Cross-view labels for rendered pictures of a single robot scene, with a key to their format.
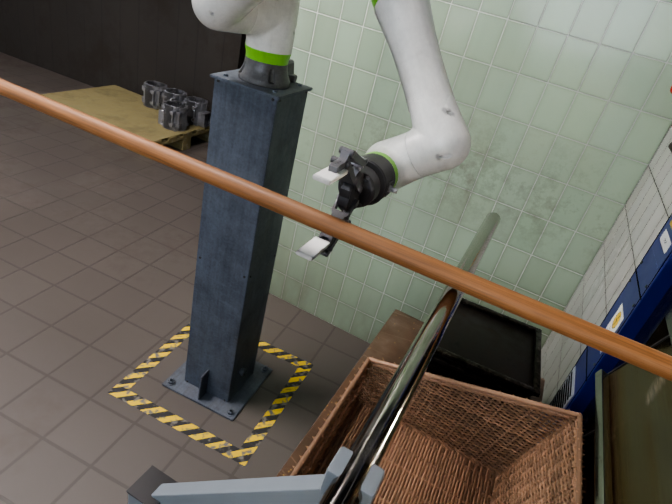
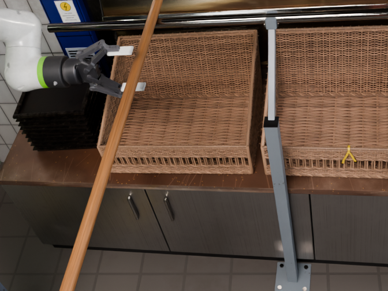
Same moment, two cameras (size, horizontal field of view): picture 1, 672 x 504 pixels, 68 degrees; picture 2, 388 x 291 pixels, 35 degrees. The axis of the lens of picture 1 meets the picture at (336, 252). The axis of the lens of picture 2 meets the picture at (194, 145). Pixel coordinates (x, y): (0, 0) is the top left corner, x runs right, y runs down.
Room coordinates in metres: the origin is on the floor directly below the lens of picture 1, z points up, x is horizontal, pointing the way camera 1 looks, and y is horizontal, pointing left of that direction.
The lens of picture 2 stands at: (0.52, 1.37, 2.27)
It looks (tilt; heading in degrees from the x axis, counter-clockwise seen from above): 47 degrees down; 274
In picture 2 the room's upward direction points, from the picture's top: 16 degrees counter-clockwise
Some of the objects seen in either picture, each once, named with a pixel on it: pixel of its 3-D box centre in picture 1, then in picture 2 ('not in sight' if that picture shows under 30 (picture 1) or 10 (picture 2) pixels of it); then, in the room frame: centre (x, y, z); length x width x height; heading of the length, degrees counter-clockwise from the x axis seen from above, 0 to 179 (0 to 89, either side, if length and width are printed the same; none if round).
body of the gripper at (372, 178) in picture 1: (353, 190); (83, 70); (0.85, 0.00, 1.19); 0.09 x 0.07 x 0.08; 162
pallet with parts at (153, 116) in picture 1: (131, 107); not in sight; (3.84, 1.90, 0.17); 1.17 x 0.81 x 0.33; 75
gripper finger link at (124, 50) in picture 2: (330, 174); (120, 51); (0.72, 0.04, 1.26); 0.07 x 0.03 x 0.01; 162
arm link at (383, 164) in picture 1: (370, 180); (59, 70); (0.92, -0.03, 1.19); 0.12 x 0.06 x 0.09; 72
